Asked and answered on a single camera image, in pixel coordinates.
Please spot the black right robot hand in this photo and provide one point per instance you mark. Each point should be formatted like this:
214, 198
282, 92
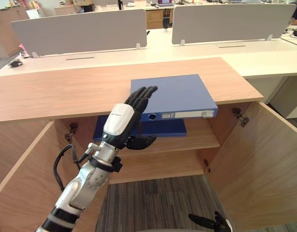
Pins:
212, 223

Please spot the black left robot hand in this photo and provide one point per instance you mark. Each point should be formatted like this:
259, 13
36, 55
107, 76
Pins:
119, 120

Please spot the blue lever arch folder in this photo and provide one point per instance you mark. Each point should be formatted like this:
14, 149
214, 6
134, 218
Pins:
177, 96

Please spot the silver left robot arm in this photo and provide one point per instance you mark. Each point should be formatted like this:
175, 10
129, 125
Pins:
83, 183

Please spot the wooden office cabinet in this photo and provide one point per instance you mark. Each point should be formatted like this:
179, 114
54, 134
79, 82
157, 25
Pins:
129, 101

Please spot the flat blue folder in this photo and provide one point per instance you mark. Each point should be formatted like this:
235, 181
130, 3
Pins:
163, 129

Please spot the metal door hinge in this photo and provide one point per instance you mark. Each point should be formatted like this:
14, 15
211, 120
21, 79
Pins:
206, 166
71, 132
240, 116

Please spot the wooden cabinet door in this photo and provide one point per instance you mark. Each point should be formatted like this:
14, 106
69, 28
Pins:
25, 178
259, 166

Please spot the white office desk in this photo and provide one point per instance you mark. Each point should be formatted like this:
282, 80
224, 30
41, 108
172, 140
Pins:
163, 54

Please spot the brown wooden side cabinet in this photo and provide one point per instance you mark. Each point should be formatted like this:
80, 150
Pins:
7, 29

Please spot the grey desk divider panel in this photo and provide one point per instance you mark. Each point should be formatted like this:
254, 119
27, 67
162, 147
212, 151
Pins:
80, 32
232, 23

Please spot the black spare robot hand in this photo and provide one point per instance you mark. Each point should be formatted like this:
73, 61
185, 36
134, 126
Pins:
167, 19

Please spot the black computer mouse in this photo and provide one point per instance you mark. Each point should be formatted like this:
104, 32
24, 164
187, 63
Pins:
15, 63

